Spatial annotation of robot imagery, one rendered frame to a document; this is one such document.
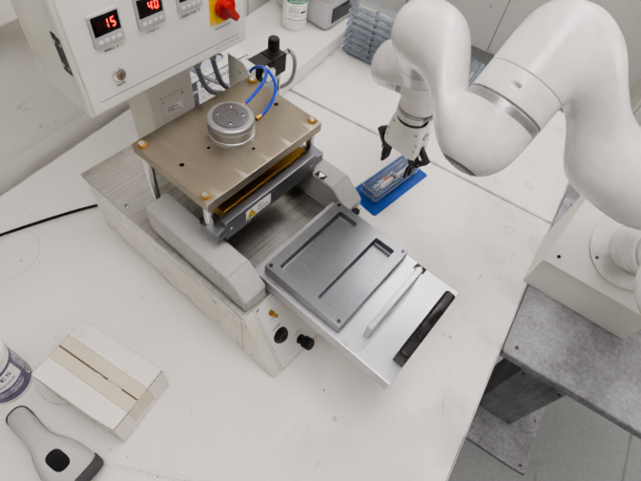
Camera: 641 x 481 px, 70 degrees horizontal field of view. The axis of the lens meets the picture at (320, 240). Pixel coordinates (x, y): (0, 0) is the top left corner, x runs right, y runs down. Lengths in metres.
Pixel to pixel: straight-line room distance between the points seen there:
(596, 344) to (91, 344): 1.07
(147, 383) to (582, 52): 0.79
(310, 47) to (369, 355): 1.11
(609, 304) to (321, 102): 0.94
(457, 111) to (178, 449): 0.73
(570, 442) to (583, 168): 1.49
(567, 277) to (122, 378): 0.94
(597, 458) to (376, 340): 1.41
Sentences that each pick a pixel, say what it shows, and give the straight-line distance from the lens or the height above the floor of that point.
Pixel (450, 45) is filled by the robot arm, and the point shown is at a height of 1.36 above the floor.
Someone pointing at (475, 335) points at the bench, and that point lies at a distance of 1.09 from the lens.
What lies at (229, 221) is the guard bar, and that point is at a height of 1.05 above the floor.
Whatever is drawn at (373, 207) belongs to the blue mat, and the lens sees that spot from 1.20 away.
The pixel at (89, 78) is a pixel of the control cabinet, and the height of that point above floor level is 1.22.
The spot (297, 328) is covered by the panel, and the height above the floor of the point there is 0.81.
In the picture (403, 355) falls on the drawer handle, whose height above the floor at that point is 1.01.
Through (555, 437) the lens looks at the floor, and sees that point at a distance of 1.99.
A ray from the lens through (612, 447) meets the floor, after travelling 2.11.
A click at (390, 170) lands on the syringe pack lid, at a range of 1.24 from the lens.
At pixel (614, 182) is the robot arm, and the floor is 1.29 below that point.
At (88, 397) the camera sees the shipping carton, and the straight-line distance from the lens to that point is 0.90.
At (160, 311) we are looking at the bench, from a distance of 1.03.
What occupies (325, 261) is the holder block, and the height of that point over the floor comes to 1.00.
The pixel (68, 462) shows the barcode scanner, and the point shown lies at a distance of 0.91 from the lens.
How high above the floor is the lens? 1.66
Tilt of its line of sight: 55 degrees down
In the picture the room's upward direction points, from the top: 11 degrees clockwise
